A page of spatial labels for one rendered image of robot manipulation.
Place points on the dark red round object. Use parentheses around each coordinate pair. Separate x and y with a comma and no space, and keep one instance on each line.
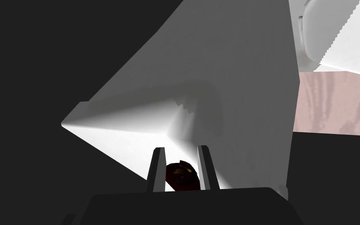
(181,178)

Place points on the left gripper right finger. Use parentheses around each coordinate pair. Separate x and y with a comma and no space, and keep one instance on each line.
(207,175)

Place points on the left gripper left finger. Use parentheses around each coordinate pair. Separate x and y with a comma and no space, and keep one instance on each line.
(157,175)

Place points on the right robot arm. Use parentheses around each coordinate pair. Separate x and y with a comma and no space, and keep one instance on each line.
(322,28)

